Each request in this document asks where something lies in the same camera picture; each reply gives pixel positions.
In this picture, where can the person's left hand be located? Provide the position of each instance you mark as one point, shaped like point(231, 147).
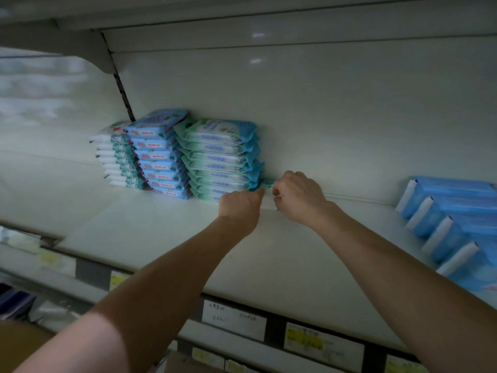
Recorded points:
point(242, 212)

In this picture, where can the person's right hand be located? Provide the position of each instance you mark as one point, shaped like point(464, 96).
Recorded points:
point(303, 199)

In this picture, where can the white green wipes packet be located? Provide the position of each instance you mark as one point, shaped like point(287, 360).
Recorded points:
point(269, 183)

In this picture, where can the stack of blue green packets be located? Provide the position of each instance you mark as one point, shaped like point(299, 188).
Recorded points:
point(221, 155)

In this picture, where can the stack of blue red packets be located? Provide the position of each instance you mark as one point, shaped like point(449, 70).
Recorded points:
point(159, 151)

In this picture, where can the metal store shelving unit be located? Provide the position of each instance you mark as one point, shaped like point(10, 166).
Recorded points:
point(349, 105)

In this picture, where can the stack of white green packets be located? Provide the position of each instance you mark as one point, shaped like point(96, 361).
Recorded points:
point(116, 163)

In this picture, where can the person's left forearm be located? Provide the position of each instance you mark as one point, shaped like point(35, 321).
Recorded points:
point(132, 314)

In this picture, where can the person's right forearm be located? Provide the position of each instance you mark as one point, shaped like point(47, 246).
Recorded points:
point(419, 291)

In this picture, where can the blue packaged goods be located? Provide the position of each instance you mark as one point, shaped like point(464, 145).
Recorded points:
point(458, 225)

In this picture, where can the dark plastic bags bundle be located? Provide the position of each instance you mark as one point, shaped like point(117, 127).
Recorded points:
point(15, 300)

